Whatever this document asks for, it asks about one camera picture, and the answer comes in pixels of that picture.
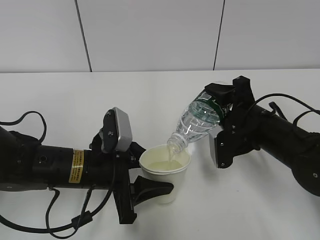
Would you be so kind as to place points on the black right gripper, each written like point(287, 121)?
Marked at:
point(235, 131)

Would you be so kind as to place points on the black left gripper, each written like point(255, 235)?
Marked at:
point(111, 171)

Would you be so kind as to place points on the white paper cup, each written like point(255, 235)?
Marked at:
point(157, 165)

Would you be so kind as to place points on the clear water bottle green label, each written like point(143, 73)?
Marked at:
point(196, 121)

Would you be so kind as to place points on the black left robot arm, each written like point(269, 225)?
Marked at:
point(27, 165)

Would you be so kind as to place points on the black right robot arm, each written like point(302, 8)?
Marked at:
point(293, 146)

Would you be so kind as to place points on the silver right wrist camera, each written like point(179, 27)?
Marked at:
point(218, 149)

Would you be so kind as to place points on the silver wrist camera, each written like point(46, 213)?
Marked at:
point(116, 132)
point(218, 149)

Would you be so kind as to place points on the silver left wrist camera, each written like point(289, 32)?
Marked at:
point(116, 132)

